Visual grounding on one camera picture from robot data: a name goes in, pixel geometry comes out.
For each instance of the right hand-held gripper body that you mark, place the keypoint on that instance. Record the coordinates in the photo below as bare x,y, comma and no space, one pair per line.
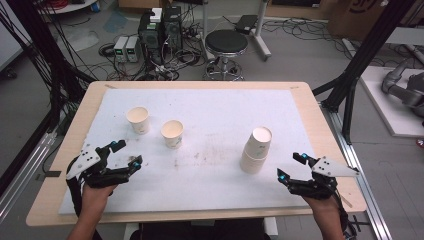
333,168

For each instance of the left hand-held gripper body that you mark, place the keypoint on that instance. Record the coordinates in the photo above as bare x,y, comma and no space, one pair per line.
83,160

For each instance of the white paper cup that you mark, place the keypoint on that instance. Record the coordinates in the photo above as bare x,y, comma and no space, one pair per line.
173,136
140,125

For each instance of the stack of paper cups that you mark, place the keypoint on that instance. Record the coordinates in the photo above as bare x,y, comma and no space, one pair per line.
255,156

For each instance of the person's right hand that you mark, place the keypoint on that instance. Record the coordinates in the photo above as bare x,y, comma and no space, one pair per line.
321,206

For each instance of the person's left hand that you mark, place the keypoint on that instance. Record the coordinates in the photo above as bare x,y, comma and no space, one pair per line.
95,198

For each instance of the wooden table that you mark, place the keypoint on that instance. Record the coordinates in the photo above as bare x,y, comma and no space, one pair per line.
78,133

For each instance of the black tape piece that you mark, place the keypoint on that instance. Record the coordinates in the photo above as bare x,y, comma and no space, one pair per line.
53,173

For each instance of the thin wooden stick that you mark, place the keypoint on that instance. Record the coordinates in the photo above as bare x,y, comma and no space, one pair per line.
347,202

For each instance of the white base board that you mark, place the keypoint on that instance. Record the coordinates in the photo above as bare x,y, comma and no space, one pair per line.
386,110

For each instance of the person's dark clothing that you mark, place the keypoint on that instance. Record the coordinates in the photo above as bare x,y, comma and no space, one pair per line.
200,231

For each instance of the white foam mat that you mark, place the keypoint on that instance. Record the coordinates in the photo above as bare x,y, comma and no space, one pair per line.
206,106

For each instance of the grey power supply unit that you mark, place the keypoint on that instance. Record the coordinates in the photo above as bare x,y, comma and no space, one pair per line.
120,50
133,50

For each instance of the black computer tower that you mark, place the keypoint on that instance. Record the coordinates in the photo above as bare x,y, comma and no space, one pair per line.
150,40
172,30

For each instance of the small white box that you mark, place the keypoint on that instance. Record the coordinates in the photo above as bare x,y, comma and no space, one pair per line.
156,15

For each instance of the white panel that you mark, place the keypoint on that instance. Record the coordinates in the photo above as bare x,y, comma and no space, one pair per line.
10,43

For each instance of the black round stool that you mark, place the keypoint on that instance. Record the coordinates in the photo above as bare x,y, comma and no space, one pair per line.
226,41

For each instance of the white round tabletop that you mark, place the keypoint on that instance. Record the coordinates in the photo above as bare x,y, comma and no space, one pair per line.
73,7

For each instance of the black flat device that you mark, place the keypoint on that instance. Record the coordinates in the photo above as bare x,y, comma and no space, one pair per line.
246,23

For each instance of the cardboard box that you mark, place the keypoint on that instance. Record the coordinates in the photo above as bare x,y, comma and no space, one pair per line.
360,20

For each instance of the grey tabletop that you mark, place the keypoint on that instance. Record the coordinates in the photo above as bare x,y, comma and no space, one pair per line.
406,36

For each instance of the aluminium rail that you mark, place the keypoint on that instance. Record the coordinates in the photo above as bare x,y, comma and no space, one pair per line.
375,213
26,174

